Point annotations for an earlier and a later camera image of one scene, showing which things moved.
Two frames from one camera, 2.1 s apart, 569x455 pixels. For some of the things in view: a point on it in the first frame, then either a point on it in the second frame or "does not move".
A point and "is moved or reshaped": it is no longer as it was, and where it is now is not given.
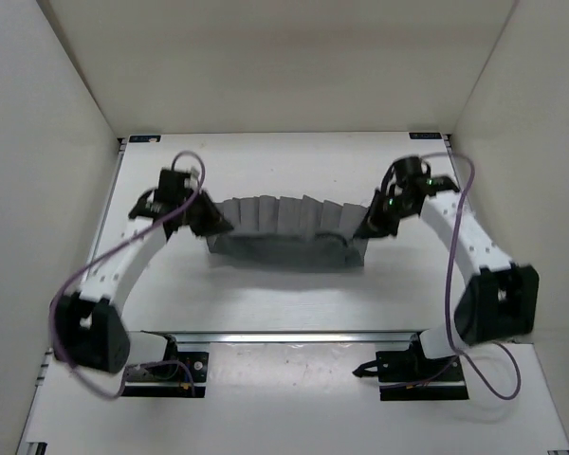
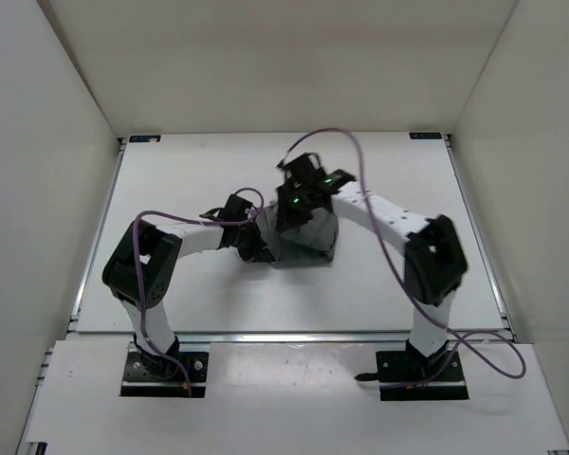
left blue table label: x=144 y=138 does not move
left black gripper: x=215 y=222 → x=258 y=247
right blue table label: x=425 y=136 does not move
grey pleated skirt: x=300 y=232 is moved or reshaped
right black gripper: x=374 y=225 → x=288 y=219
